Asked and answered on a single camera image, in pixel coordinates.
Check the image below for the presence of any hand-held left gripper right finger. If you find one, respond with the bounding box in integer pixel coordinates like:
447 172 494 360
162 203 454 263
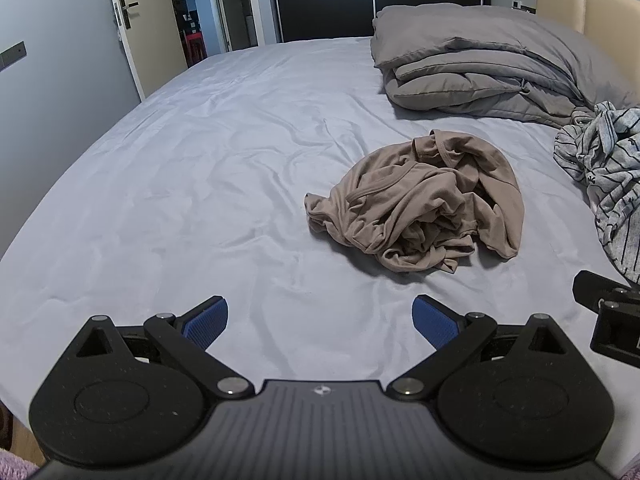
387 294 576 401

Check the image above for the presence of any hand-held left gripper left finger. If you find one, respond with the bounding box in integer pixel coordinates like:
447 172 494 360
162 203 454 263
65 296 253 401

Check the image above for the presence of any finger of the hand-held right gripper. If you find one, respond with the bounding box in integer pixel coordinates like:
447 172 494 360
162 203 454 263
572 270 640 311

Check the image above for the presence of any beige long-sleeve shirt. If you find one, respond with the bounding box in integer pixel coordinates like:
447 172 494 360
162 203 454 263
304 129 526 275

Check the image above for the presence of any grey striped garment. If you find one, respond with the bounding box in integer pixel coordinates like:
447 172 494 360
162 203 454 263
552 101 640 285

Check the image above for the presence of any bed with light blue sheet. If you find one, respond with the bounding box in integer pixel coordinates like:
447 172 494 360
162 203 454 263
0 35 640 461

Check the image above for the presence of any mauve fuzzy cloth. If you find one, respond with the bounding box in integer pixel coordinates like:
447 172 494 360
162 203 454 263
0 447 40 480

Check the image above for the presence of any folded grey duvet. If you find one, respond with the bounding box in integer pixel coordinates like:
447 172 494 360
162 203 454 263
371 4 640 128

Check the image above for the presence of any red chair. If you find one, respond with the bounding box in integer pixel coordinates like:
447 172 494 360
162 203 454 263
182 30 207 68

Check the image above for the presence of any cream padded headboard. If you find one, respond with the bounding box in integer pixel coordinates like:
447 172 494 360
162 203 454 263
536 0 640 88

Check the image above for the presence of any cream room door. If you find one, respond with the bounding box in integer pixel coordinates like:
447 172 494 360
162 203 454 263
105 0 190 101

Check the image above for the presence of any black wardrobe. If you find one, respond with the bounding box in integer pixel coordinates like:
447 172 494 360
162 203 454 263
270 0 493 43

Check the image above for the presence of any white door frame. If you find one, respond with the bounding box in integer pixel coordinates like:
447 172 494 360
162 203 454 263
209 0 261 53

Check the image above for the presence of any metal door handle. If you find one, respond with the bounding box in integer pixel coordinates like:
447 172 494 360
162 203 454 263
114 0 141 29

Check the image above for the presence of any grey wall panel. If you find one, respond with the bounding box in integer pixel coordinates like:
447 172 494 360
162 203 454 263
0 41 27 72

